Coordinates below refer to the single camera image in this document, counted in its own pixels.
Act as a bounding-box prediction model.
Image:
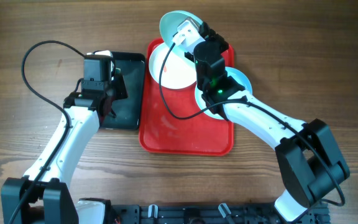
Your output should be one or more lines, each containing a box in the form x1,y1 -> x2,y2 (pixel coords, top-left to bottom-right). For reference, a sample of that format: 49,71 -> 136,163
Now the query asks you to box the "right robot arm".
174,18 -> 350,222

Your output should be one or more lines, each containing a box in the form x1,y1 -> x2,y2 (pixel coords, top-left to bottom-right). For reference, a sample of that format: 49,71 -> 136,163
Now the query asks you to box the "light blue plate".
159,11 -> 203,55
195,67 -> 252,120

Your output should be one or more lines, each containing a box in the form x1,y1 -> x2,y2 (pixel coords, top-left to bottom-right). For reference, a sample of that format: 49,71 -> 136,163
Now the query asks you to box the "right black cable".
158,42 -> 346,208

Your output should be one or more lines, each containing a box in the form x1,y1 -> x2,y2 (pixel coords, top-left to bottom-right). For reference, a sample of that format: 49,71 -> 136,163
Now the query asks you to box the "black cable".
158,42 -> 346,208
7,40 -> 86,224

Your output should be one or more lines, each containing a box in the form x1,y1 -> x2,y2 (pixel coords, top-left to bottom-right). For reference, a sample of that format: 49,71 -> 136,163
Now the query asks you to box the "left black cable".
7,40 -> 86,224

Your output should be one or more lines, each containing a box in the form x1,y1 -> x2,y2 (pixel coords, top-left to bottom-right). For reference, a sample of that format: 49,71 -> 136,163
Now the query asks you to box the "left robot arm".
1,50 -> 126,223

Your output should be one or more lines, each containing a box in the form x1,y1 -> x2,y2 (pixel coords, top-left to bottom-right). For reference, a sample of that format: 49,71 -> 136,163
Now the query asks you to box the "red plastic tray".
139,38 -> 234,156

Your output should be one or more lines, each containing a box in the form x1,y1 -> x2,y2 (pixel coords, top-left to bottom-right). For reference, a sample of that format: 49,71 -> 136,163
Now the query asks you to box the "white round plate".
149,43 -> 196,90

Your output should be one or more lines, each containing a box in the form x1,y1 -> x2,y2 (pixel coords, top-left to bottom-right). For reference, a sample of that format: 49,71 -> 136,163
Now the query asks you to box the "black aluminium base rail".
110,202 -> 331,224

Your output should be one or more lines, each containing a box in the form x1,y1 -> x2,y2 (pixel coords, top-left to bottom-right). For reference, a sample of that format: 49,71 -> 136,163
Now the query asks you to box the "black rectangular tray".
101,52 -> 146,130

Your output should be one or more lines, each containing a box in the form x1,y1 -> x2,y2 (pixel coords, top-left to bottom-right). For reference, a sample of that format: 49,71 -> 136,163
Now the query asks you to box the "light blue plate front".
159,11 -> 203,55

